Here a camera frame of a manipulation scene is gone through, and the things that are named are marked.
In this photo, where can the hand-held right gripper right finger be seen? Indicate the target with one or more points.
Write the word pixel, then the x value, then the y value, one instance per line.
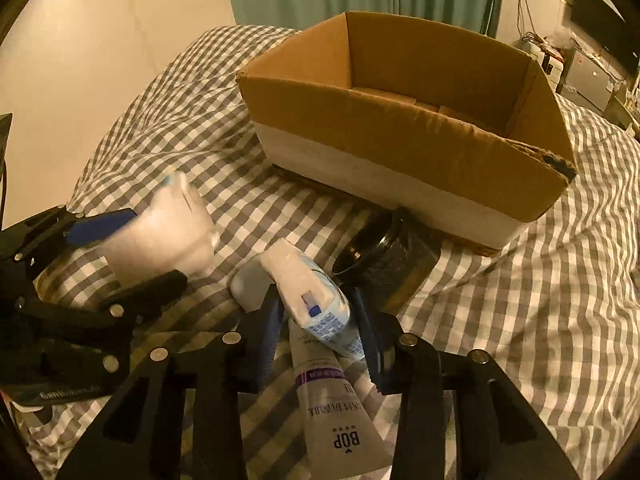
pixel 365 325

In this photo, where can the brown cardboard box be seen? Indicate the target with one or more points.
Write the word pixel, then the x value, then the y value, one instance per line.
pixel 400 125

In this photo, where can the small white soap bar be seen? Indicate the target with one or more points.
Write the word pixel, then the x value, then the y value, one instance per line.
pixel 247 285

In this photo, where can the white tube with purple band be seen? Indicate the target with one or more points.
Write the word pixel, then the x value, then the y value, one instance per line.
pixel 335 420

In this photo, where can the white plastic jar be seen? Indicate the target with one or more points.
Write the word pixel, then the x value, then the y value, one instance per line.
pixel 160 230

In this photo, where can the black television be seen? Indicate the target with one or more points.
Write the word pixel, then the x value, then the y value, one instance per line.
pixel 600 20

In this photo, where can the white bottle with blue label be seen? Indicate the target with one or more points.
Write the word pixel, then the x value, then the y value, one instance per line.
pixel 315 300

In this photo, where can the dark glass jar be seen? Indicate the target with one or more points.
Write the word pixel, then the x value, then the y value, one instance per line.
pixel 395 265

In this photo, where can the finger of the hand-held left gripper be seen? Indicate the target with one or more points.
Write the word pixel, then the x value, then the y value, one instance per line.
pixel 100 227
pixel 150 290

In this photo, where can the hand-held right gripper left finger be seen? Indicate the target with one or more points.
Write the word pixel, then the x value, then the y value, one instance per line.
pixel 270 317

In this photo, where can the white mini fridge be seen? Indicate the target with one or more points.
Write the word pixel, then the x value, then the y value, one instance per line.
pixel 587 77

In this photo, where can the grey checked blanket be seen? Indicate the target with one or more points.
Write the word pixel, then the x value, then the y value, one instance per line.
pixel 200 110

